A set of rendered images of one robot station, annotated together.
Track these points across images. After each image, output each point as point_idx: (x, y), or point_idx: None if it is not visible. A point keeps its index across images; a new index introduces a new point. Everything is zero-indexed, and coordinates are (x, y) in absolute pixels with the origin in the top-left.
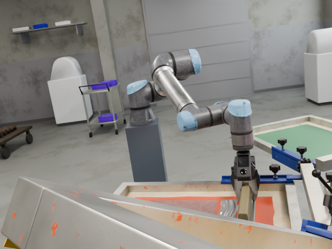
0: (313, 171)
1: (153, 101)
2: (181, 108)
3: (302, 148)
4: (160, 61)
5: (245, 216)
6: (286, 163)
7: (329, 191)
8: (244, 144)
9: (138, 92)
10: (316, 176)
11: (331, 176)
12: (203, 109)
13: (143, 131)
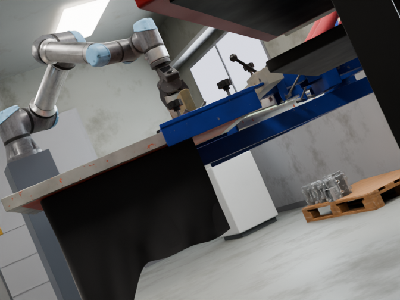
0: (230, 55)
1: (33, 130)
2: (86, 49)
3: None
4: (42, 37)
5: (187, 91)
6: (213, 141)
7: (250, 69)
8: (161, 55)
9: (12, 116)
10: (234, 58)
11: (248, 64)
12: (110, 41)
13: (31, 162)
